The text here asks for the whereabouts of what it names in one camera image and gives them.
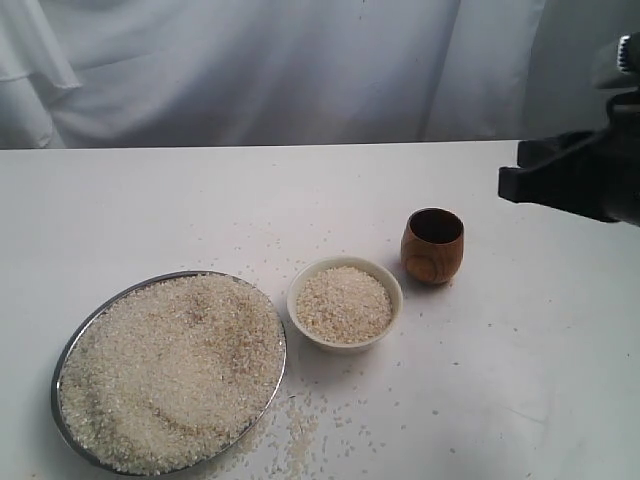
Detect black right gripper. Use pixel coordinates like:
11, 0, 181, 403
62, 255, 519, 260
498, 89, 639, 223

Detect brown wooden cup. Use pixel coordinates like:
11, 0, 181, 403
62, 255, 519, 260
400, 208, 465, 285

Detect white bowl of rice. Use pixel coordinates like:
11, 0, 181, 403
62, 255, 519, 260
286, 256, 403, 354

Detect metal plate of rice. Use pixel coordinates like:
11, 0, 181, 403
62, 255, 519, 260
50, 271, 286, 477

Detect white backdrop cloth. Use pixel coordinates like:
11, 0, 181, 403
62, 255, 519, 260
1, 1, 639, 149

